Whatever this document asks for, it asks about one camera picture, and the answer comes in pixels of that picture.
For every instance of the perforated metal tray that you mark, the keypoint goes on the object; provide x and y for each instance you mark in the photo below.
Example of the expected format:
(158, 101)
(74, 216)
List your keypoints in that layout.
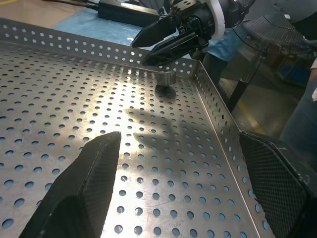
(99, 99)

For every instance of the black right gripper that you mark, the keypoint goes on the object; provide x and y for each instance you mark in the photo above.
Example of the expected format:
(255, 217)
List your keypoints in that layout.
(200, 19)

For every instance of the grey ribbed metal knob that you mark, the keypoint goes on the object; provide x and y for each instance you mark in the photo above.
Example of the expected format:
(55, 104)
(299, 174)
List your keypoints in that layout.
(166, 78)

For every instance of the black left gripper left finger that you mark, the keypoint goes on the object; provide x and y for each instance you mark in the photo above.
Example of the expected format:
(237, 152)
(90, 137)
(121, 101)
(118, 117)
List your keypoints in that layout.
(81, 183)

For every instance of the person in blue jeans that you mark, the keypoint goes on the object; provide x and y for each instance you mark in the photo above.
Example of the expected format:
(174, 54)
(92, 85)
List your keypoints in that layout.
(302, 124)

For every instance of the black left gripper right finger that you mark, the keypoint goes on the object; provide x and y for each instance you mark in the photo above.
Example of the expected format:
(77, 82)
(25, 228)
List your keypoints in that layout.
(277, 183)

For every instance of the black power adapter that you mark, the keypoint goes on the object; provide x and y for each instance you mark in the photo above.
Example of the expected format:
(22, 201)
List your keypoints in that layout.
(119, 12)

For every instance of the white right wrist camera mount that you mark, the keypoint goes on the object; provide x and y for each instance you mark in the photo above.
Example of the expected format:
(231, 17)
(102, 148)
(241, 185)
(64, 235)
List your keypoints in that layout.
(219, 15)

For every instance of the black pedestal fan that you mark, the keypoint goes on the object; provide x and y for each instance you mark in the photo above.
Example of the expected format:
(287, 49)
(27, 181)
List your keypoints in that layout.
(272, 34)

